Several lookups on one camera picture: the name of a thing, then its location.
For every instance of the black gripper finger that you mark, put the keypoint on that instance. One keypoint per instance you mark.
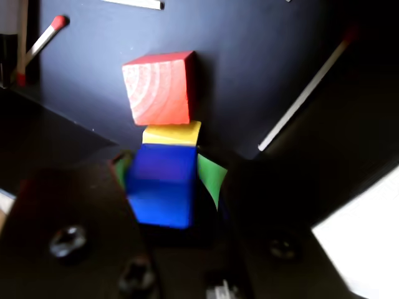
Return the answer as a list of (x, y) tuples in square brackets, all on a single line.
[(68, 218), (274, 224)]

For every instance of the blue wooden cube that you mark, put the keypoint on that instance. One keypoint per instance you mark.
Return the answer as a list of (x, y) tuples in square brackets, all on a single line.
[(162, 187)]

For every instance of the yellow wooden cube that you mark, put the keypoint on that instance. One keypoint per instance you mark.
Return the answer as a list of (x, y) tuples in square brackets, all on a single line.
[(171, 134)]

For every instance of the red wooden cube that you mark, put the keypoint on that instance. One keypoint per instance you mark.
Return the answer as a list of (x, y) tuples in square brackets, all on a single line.
[(159, 90)]

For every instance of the black open cardboard box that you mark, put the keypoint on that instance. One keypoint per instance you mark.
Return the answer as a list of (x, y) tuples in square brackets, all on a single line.
[(237, 78)]

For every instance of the red-tipped wooden match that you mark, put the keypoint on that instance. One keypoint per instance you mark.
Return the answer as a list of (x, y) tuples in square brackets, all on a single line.
[(307, 90), (46, 35), (22, 46)]

